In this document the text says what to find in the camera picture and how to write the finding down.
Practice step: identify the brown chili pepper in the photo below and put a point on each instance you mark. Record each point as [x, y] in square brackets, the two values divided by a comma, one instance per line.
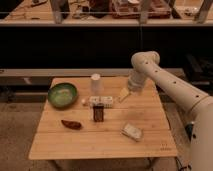
[72, 124]

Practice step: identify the wooden table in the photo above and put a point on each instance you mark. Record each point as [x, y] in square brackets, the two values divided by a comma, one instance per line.
[105, 140]

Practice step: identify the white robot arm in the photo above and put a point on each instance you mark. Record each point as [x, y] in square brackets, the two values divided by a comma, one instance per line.
[191, 99]

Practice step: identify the green bowl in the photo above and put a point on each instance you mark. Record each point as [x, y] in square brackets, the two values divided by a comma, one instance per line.
[62, 95]

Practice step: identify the wooden shelf with clutter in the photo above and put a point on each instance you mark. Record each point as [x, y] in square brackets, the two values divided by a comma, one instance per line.
[108, 13]

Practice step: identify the white patterned box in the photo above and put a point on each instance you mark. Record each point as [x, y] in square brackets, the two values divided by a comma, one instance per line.
[106, 101]

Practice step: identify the white wrapped packet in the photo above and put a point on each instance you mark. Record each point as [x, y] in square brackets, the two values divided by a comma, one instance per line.
[132, 132]

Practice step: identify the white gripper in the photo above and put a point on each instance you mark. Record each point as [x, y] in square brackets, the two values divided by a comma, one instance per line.
[135, 83]

